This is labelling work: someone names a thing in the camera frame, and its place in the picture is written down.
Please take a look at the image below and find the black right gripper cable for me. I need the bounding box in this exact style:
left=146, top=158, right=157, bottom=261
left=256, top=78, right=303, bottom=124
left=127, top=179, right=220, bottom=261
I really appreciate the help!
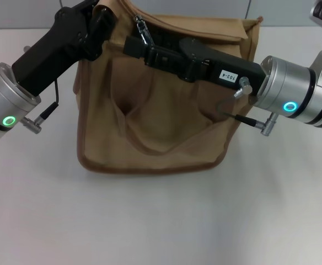
left=216, top=77, right=279, bottom=136

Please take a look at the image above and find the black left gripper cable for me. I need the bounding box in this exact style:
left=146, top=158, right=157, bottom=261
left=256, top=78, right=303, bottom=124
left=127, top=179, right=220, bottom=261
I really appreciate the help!
left=22, top=79, right=61, bottom=135

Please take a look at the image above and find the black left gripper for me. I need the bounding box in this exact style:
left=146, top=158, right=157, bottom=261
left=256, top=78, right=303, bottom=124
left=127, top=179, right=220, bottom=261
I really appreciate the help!
left=12, top=0, right=117, bottom=96

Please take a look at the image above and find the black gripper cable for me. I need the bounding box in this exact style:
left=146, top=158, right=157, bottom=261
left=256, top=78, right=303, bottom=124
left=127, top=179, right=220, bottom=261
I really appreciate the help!
left=216, top=77, right=279, bottom=136
left=22, top=79, right=61, bottom=135

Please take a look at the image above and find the silver metal zipper pull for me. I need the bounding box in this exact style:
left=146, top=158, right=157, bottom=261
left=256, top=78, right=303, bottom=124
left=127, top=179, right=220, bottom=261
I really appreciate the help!
left=133, top=15, right=155, bottom=45

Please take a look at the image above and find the khaki fabric food bag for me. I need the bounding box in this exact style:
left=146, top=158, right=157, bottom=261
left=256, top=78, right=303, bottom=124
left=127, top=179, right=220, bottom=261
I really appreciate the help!
left=74, top=0, right=264, bottom=173

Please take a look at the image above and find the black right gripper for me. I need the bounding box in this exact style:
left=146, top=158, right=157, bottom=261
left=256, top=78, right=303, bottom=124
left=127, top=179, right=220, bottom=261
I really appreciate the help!
left=124, top=32, right=266, bottom=92

